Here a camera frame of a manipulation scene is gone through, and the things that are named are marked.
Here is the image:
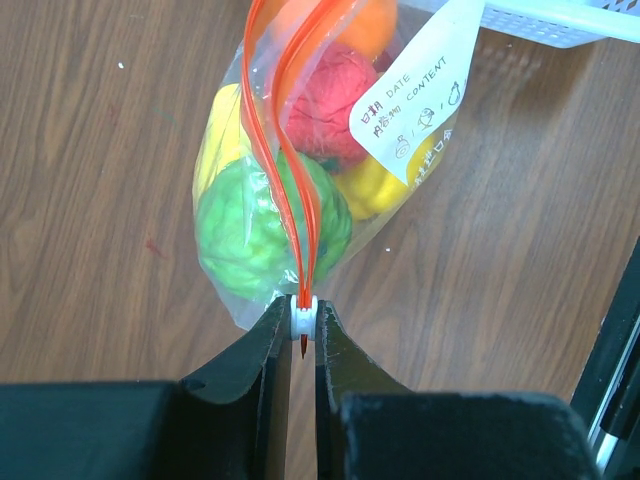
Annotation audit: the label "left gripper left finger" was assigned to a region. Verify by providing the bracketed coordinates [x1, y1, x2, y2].
[1, 297, 292, 479]

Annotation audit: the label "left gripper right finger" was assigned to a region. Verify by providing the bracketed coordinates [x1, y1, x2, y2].
[315, 301, 600, 479]

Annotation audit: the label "green fake custard apple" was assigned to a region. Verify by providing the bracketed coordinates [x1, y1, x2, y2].
[195, 154, 352, 303]

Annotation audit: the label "yellow fake bell pepper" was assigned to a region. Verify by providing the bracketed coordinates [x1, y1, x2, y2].
[333, 122, 453, 222]

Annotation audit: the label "clear zip top bag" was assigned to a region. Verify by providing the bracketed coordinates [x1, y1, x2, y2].
[192, 1, 485, 342]

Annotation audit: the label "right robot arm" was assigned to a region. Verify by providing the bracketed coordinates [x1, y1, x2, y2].
[571, 246, 639, 472]

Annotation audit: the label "yellow fake lemon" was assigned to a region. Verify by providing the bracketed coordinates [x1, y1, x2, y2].
[192, 83, 252, 205]

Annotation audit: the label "orange fake orange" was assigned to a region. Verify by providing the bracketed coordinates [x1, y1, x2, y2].
[268, 0, 398, 61]

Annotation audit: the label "white plastic basket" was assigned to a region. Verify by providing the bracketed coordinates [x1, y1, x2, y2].
[481, 0, 639, 49]

